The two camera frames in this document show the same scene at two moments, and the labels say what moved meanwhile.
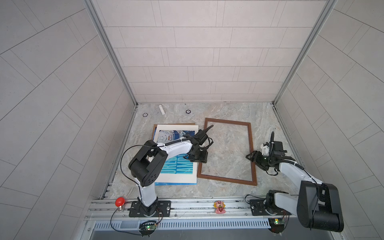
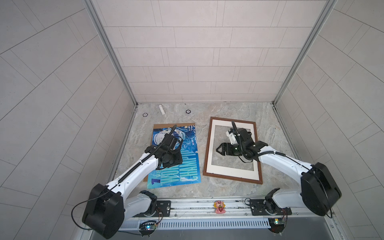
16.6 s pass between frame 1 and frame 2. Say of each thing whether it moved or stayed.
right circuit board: stayed
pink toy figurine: stayed
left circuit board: stayed
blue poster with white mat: stayed
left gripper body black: moved
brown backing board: stayed
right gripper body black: moved
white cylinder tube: stayed
